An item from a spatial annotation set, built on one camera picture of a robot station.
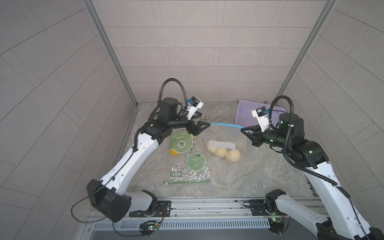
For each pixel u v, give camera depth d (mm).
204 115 1076
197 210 722
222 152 847
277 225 683
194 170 810
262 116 534
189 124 584
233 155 809
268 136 559
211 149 821
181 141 880
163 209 708
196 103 562
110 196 360
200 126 579
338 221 373
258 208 719
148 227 658
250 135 595
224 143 750
